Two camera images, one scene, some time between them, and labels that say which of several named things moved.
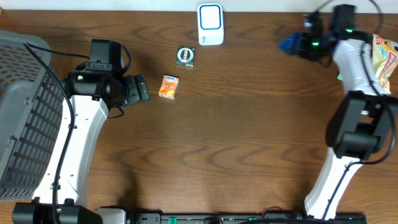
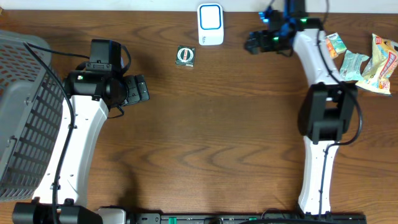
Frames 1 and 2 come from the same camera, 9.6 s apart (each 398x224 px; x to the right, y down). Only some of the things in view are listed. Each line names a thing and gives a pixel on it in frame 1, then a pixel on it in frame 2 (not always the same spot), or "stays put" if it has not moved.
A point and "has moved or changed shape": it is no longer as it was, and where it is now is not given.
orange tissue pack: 169,87 has moved or changed shape
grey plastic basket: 31,119 stays put
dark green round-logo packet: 185,56 stays put
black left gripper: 132,90 stays put
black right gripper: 295,42 -> 260,42
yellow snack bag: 385,60 stays put
